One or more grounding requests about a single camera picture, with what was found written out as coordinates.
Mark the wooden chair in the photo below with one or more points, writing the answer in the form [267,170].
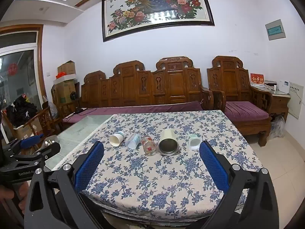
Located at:
[44,119]

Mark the pale green plastic cup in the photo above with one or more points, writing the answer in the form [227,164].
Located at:
[195,142]

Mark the large cardboard box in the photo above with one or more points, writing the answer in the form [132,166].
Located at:
[65,91]

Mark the clear plastic cup blue print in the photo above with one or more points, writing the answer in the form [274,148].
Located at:
[133,142]

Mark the white wall panel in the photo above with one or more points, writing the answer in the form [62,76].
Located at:
[295,100]

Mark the framed peacock flower painting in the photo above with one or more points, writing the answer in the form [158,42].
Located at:
[154,4]

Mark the blue floral tablecloth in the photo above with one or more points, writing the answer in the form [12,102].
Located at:
[147,179]

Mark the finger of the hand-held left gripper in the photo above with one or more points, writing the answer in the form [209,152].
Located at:
[51,149]
[29,142]

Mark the cream steel cup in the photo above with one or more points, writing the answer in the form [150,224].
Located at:
[168,143]

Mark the pile of black clothes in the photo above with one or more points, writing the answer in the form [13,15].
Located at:
[21,111]

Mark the grey wall electrical box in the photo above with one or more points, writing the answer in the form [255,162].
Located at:
[275,29]

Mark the red printed box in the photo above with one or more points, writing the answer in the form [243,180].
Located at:
[257,79]

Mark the carved wooden sofa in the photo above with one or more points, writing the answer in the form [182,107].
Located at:
[176,83]

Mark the black desk fan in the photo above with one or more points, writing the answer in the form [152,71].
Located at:
[73,96]

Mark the orange cloth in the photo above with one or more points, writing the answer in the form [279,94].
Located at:
[60,75]

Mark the wooden side table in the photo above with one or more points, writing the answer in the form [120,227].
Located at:
[280,102]

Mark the person's left hand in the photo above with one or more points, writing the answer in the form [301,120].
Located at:
[22,192]

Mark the small cardboard box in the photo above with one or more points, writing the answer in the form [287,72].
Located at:
[67,68]

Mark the purple armchair cushion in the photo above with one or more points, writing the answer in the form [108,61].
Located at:
[245,111]

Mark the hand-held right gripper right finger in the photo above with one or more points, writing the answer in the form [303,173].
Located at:
[213,167]

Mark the glass cup red flowers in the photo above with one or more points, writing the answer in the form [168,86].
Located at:
[149,145]

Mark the red round door sticker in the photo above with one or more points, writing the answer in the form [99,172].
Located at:
[13,69]

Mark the white paper cup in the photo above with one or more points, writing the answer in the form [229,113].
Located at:
[116,139]

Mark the purple sofa cushion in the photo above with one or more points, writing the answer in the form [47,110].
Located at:
[143,109]

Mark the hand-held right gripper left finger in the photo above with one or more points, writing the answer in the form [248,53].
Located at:
[88,167]

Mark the wooden framed glass door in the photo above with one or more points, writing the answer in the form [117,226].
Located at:
[21,59]

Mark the white device box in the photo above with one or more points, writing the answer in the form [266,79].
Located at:
[284,86]

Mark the clear plastic bag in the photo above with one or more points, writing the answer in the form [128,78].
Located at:
[276,127]

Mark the carved wooden armchair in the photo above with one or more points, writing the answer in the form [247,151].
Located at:
[230,81]

